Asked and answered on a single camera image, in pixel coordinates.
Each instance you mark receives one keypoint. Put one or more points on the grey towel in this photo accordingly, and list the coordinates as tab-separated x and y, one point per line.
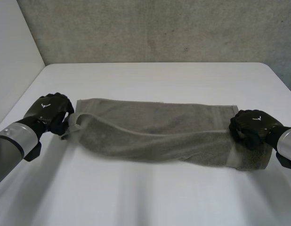
164	131

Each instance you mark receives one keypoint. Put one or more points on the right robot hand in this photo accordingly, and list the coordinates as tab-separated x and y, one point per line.
253	127

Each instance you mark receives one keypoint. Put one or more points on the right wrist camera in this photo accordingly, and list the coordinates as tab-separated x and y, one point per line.
285	161

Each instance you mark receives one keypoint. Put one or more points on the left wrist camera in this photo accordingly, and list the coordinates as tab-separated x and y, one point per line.
33	151

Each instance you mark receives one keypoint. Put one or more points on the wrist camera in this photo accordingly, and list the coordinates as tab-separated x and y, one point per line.
33	151
285	161

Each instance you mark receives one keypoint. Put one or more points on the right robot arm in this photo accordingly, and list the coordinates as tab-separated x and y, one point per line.
288	141

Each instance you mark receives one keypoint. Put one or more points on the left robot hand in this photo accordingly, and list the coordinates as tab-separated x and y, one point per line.
47	109

